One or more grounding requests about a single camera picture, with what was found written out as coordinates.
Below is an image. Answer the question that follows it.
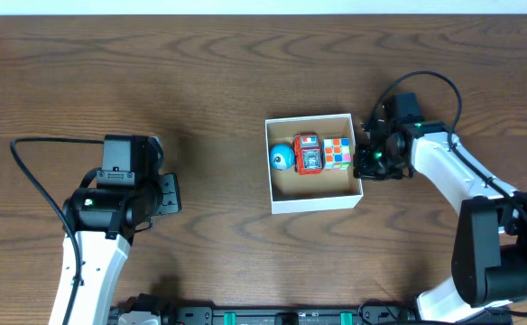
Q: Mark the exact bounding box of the colourful puzzle cube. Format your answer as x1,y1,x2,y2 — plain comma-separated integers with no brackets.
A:
322,138,352,171

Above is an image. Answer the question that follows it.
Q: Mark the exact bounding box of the white cardboard box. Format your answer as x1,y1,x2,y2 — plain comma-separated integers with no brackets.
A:
264,114,364,214

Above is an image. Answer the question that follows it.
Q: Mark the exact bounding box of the red toy car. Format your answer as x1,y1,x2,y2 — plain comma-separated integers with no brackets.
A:
293,133,323,175

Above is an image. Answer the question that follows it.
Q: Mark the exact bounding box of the blue white ball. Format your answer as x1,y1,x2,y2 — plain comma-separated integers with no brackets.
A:
270,144,295,171

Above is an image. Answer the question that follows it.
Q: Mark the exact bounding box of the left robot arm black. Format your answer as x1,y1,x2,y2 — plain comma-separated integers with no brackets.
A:
50,135,181,324

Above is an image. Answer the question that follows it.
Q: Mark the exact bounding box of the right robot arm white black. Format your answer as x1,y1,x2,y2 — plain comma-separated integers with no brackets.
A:
354,117,527,323

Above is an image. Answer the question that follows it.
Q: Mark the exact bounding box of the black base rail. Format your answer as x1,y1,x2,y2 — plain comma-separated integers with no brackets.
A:
109,295,513,325

